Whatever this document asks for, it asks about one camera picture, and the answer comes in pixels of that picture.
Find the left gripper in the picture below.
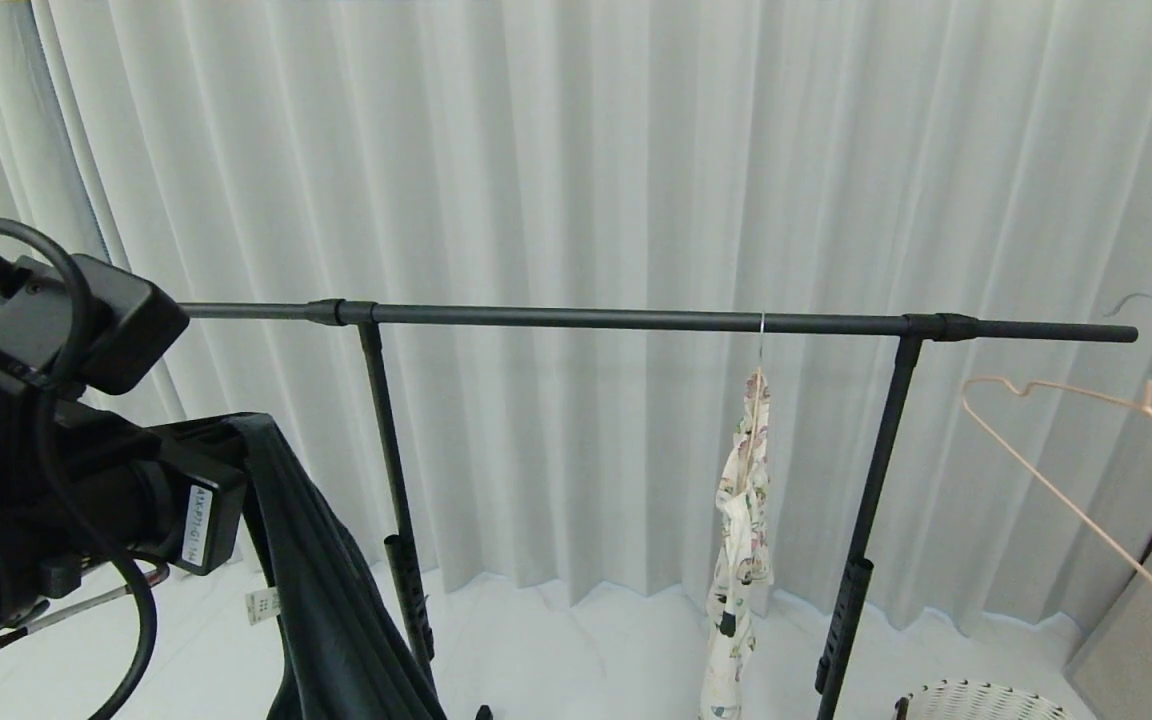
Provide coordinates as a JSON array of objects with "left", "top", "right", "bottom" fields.
[{"left": 0, "top": 415, "right": 249, "bottom": 651}]

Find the dark grey garment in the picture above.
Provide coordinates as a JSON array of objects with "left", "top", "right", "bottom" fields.
[{"left": 221, "top": 411, "right": 448, "bottom": 720}]

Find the cream printed garment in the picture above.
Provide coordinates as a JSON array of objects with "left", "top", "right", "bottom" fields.
[{"left": 700, "top": 370, "right": 775, "bottom": 720}]

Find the pink clothes hanger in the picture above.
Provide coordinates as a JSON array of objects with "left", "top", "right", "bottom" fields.
[
  {"left": 741, "top": 311, "right": 770, "bottom": 496},
  {"left": 960, "top": 292, "right": 1152, "bottom": 643}
]

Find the black clothes rack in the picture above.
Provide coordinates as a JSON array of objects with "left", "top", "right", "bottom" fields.
[{"left": 176, "top": 298, "right": 1140, "bottom": 720}]

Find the white laundry basket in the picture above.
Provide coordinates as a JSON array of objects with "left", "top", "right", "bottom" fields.
[{"left": 893, "top": 680, "right": 1073, "bottom": 720}]

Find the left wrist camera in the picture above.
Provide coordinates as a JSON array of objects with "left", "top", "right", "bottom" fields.
[{"left": 0, "top": 253, "right": 191, "bottom": 486}]

